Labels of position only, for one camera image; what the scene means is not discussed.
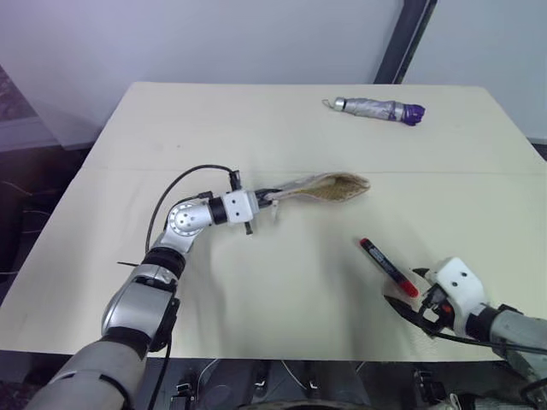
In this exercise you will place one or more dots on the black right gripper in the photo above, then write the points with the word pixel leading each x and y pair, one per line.
pixel 433 309

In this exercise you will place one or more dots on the beige grid pouch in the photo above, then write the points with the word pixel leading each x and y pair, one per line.
pixel 329 188

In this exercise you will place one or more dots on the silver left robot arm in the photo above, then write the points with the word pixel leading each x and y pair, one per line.
pixel 128 307

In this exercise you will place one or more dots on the red marker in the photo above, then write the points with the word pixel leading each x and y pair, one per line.
pixel 386 267

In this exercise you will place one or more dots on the dark metal post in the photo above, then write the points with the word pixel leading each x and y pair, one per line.
pixel 404 38

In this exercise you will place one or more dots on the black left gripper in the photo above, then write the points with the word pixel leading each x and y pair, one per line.
pixel 260 201

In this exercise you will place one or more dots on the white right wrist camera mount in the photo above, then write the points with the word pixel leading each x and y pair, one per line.
pixel 459 282

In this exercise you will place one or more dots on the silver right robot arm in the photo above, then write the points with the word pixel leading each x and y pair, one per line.
pixel 513 337

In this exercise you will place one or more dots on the folded grey purple umbrella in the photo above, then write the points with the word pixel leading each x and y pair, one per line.
pixel 376 109

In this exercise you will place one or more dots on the cream tablecloth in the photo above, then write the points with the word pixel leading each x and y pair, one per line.
pixel 273 273

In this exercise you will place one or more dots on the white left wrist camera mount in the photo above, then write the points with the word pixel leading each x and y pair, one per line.
pixel 237 208

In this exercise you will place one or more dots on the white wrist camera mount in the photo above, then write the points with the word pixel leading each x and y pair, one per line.
pixel 237 208
pixel 459 282

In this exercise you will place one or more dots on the grey slanted board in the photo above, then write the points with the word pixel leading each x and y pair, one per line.
pixel 47 115

